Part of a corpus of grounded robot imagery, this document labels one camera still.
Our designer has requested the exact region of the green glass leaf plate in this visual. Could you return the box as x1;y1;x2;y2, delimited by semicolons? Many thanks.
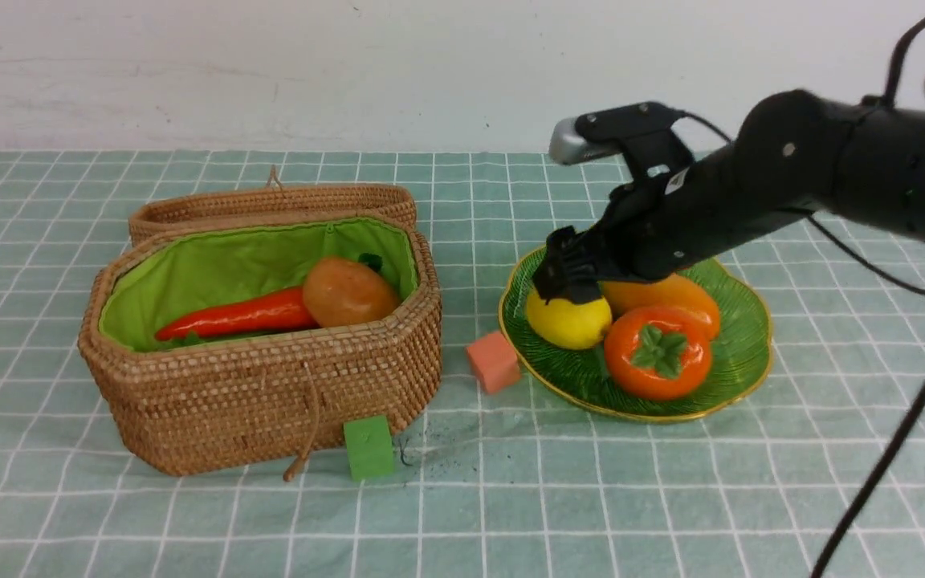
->
498;246;775;424

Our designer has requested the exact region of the brown potato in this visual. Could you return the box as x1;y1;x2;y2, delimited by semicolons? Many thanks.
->
302;256;401;327

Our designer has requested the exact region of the green foam cube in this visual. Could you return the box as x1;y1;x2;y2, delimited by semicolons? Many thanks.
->
344;416;395;483

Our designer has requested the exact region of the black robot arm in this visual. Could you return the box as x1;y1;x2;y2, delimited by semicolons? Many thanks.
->
532;89;925;303

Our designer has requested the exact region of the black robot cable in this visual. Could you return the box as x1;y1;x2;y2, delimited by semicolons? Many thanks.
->
671;11;925;578

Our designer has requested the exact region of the red carrot with leaves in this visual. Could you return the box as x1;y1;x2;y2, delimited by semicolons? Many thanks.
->
154;254;381;343

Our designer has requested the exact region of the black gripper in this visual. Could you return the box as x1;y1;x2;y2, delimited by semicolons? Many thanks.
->
532;153;813;304

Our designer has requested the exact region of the orange persimmon green calyx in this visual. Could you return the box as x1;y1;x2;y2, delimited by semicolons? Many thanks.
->
603;324;713;402

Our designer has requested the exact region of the woven wicker basket lid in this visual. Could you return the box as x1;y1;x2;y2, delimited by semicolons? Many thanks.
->
128;165;418;244

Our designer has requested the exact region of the orange yellow mango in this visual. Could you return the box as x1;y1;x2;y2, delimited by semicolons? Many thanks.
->
601;275;722;340

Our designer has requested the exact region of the green checked tablecloth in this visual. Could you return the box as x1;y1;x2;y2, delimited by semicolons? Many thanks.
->
0;151;925;577

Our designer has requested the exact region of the orange foam cube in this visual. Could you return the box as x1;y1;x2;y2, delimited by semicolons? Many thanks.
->
466;332;522;395

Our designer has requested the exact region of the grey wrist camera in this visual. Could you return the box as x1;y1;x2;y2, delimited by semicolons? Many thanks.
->
548;101;696;181

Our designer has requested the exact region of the woven wicker basket green lining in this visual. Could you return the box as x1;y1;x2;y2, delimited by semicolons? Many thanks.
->
78;214;443;478

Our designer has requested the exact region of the yellow lemon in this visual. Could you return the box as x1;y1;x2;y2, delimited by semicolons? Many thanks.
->
525;287;613;351

